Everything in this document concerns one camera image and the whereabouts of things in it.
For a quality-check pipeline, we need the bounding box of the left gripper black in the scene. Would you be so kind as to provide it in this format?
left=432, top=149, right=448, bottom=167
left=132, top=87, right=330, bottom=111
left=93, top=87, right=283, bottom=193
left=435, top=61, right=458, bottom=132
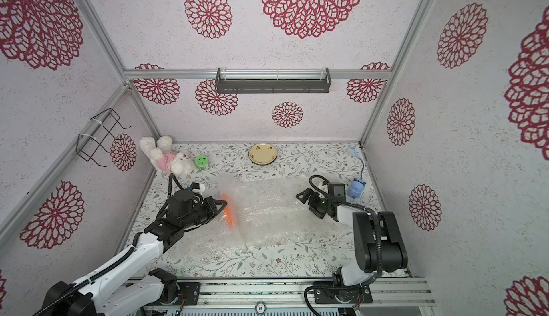
left=182, top=196, right=227, bottom=230

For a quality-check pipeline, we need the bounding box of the orange plate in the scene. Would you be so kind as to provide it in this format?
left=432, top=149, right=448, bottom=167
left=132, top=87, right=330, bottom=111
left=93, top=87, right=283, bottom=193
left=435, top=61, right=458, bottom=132
left=214, top=174, right=344, bottom=248

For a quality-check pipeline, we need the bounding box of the clear bubble wrap sheet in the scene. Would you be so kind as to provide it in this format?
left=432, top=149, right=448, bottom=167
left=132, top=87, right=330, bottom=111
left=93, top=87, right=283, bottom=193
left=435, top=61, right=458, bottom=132
left=171, top=178, right=365, bottom=270

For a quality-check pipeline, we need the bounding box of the yellow plate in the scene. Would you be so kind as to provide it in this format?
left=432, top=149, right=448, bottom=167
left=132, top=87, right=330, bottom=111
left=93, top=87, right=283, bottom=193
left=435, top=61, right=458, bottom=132
left=248, top=143, right=278, bottom=166

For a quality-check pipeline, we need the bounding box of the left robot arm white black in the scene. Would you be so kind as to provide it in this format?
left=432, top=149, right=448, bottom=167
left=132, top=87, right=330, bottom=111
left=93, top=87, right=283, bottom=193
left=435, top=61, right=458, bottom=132
left=37, top=174, right=227, bottom=315

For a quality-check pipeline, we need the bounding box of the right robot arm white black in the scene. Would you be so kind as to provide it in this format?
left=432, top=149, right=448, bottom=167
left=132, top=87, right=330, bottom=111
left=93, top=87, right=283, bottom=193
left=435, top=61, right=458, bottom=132
left=296, top=174, right=408, bottom=315

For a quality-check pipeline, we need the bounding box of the white plush bunny pink dress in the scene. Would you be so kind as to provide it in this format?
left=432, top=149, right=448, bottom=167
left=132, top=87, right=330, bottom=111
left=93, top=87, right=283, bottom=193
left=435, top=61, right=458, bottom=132
left=140, top=136, right=194, bottom=177

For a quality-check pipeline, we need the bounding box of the green round toy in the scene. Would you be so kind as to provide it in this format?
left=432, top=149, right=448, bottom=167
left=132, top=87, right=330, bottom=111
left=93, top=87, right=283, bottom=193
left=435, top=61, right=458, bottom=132
left=194, top=155, right=210, bottom=170

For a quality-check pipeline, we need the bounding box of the blue toy with cord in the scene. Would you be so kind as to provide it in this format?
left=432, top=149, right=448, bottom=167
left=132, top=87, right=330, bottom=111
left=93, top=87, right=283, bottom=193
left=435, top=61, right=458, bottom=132
left=347, top=147, right=366, bottom=200

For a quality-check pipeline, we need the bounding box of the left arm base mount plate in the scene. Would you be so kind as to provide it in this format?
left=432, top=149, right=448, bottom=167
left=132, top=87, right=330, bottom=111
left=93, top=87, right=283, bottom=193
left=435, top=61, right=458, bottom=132
left=172, top=281, right=201, bottom=307

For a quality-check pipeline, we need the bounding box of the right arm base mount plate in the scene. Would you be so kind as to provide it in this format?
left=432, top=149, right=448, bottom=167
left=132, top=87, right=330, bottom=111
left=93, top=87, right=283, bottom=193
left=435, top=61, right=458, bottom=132
left=313, top=281, right=373, bottom=305

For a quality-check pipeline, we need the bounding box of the black wire wall basket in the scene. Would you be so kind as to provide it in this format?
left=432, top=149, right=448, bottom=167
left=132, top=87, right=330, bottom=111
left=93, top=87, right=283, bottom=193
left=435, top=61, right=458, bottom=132
left=75, top=108, right=131, bottom=168

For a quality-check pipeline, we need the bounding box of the aluminium front rail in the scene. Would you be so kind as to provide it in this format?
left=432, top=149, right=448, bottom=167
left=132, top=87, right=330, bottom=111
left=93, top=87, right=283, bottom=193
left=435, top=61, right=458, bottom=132
left=123, top=277, right=436, bottom=313

